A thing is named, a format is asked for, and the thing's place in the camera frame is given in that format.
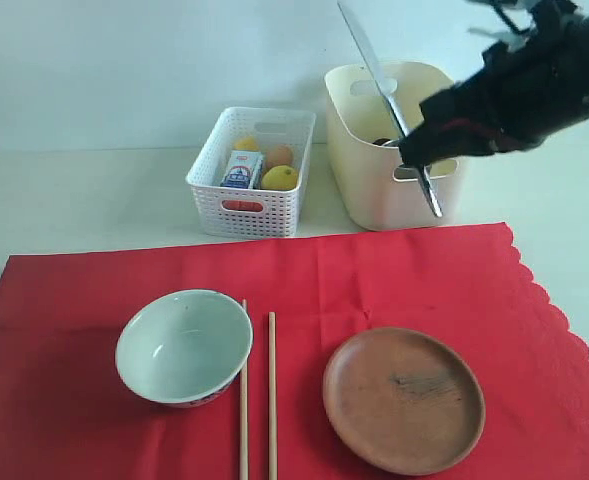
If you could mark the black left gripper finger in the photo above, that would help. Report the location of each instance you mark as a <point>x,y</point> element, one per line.
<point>455,106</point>

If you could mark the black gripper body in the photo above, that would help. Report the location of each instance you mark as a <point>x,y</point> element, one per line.
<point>503,107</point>

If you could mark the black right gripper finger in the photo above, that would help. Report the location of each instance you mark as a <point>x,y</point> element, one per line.
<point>432,142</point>

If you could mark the stainless steel cup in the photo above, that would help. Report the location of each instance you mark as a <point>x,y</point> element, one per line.
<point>384,142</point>

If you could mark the stainless steel table knife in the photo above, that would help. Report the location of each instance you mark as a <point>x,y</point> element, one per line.
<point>374,67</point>

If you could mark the brown egg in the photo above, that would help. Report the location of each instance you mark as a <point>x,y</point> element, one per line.
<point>280,155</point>

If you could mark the yellow lemon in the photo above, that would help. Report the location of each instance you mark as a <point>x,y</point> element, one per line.
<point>280,178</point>

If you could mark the yellow cheese wedge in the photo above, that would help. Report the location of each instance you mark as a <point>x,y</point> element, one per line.
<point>247,143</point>

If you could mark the white milk carton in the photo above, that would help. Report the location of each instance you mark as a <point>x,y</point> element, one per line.
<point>243,170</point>

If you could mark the red grilled sausage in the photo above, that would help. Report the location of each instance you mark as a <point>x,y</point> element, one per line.
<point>245,206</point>

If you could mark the brown round plate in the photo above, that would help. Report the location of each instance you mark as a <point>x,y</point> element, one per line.
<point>403,401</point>

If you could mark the white ceramic bowl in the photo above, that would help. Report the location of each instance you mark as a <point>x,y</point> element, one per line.
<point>184,349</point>

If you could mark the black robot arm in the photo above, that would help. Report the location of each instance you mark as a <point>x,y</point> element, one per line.
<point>565,30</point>

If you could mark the cream plastic storage bin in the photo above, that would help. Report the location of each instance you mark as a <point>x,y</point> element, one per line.
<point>376,193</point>

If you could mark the white perforated plastic basket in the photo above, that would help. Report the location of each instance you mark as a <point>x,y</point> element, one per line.
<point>251,213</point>

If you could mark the right wooden chopstick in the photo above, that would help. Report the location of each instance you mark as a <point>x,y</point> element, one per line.
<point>273,420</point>

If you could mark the wooden chopstick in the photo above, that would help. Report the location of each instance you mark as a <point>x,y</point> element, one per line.
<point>273,420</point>
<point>243,412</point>

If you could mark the left wooden chopstick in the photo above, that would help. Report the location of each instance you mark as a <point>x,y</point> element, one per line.
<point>243,412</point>

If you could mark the red scalloped table mat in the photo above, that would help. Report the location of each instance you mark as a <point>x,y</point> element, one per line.
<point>65,414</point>

